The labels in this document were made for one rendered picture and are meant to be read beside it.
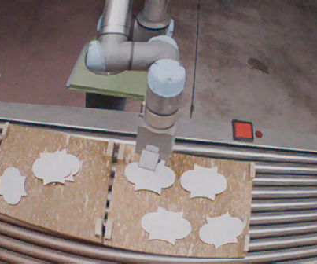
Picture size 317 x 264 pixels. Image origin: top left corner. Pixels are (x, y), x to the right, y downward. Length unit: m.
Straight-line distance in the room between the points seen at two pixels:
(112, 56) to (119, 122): 0.42
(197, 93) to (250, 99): 0.38
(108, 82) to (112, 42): 0.52
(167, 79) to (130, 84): 0.61
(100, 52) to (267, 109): 2.01
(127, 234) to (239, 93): 1.91
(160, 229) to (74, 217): 0.24
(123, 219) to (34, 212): 0.28
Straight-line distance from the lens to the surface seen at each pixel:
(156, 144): 1.03
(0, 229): 1.17
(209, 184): 1.21
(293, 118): 2.90
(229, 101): 2.77
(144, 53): 0.96
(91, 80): 1.48
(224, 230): 1.14
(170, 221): 1.13
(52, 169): 1.19
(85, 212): 1.14
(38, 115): 1.38
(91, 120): 1.34
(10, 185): 1.20
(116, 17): 1.00
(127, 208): 1.15
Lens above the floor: 1.95
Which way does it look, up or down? 51 degrees down
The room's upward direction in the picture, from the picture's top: 10 degrees clockwise
